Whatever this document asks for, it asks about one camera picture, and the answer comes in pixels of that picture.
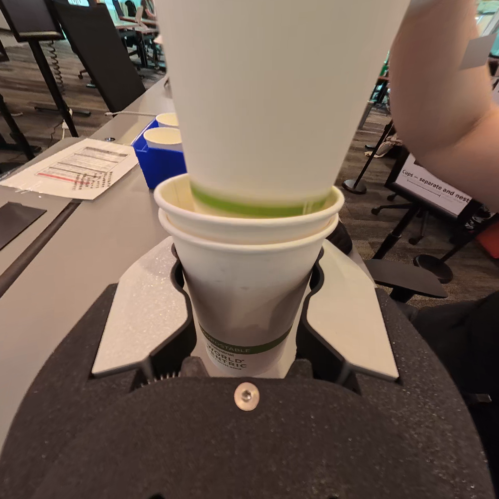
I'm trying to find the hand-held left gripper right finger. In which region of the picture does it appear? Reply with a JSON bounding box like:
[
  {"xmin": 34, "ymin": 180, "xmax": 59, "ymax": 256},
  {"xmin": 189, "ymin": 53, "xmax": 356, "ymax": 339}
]
[{"xmin": 299, "ymin": 240, "xmax": 401, "ymax": 383}]

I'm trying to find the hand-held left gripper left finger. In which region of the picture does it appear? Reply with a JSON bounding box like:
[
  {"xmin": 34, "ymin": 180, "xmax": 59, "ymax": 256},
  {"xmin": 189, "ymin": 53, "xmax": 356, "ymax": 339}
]
[{"xmin": 91, "ymin": 236, "xmax": 197, "ymax": 378}]

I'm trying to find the stack of white paper cups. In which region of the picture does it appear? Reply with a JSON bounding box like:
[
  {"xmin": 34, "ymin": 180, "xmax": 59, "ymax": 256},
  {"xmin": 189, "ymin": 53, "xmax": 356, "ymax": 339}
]
[{"xmin": 158, "ymin": 208, "xmax": 340, "ymax": 378}]

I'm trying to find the blue plastic bin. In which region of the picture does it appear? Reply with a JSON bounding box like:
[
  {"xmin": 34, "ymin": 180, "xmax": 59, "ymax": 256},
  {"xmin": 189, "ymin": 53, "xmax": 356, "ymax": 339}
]
[{"xmin": 131, "ymin": 119, "xmax": 188, "ymax": 189}]

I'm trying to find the person's right forearm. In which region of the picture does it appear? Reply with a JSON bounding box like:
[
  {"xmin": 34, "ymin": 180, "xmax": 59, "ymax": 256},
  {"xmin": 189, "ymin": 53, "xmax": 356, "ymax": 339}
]
[{"xmin": 389, "ymin": 0, "xmax": 499, "ymax": 207}]

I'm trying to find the black chair armrest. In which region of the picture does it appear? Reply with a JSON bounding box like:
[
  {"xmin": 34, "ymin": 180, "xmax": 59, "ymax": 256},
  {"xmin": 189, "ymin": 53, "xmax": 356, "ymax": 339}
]
[{"xmin": 364, "ymin": 258, "xmax": 449, "ymax": 304}]

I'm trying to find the black rounded mesh object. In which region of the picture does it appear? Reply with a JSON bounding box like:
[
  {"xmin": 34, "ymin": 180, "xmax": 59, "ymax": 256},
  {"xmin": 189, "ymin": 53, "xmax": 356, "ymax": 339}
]
[{"xmin": 327, "ymin": 220, "xmax": 353, "ymax": 254}]

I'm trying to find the person's dark clothing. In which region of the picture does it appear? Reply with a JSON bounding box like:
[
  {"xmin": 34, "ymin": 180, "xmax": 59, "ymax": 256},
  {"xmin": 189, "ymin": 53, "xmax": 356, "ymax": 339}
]
[{"xmin": 405, "ymin": 292, "xmax": 499, "ymax": 468}]

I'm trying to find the black office chair base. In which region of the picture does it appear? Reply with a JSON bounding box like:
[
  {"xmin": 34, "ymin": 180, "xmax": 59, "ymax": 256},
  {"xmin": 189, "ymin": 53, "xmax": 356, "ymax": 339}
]
[{"xmin": 370, "ymin": 193, "xmax": 429, "ymax": 246}]

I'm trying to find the black framed white sign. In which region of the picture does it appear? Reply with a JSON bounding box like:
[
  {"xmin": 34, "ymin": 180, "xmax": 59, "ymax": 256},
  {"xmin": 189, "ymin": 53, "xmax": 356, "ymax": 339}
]
[{"xmin": 384, "ymin": 154, "xmax": 484, "ymax": 219}]

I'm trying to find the orange bag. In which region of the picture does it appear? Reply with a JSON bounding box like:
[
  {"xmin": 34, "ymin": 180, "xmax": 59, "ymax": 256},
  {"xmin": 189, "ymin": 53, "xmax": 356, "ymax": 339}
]
[{"xmin": 477, "ymin": 224, "xmax": 499, "ymax": 258}]

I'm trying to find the laminated printed paper sheet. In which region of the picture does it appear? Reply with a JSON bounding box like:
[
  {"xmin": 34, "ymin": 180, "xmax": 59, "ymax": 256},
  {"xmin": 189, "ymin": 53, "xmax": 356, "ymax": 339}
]
[{"xmin": 0, "ymin": 137, "xmax": 139, "ymax": 200}]

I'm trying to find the white bag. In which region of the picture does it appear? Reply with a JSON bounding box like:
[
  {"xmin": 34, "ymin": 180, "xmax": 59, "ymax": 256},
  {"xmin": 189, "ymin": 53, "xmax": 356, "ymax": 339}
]
[{"xmin": 364, "ymin": 132, "xmax": 404, "ymax": 158}]

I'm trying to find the black monitor floor stand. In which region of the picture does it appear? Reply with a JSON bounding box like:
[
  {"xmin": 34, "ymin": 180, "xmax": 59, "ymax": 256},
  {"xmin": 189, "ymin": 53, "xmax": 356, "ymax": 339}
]
[{"xmin": 0, "ymin": 39, "xmax": 92, "ymax": 153}]

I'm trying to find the black divider panel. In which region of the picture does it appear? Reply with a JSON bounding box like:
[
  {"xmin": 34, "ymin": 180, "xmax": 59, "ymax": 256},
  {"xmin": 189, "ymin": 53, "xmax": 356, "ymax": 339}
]
[{"xmin": 55, "ymin": 0, "xmax": 147, "ymax": 114}]

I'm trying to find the black stanchion post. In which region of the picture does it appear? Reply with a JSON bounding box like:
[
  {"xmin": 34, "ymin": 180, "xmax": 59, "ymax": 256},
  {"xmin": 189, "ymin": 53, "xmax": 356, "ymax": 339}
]
[
  {"xmin": 413, "ymin": 211, "xmax": 484, "ymax": 284},
  {"xmin": 342, "ymin": 119, "xmax": 394, "ymax": 195}
]

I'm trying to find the black desk cable flap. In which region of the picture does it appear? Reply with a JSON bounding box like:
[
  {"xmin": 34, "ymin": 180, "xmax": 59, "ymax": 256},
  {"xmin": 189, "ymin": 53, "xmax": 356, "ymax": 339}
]
[{"xmin": 0, "ymin": 202, "xmax": 47, "ymax": 250}]

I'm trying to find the black coiled cable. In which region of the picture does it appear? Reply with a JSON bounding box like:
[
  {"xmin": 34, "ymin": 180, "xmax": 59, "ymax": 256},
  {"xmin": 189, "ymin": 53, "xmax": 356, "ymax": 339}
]
[{"xmin": 46, "ymin": 41, "xmax": 65, "ymax": 94}]

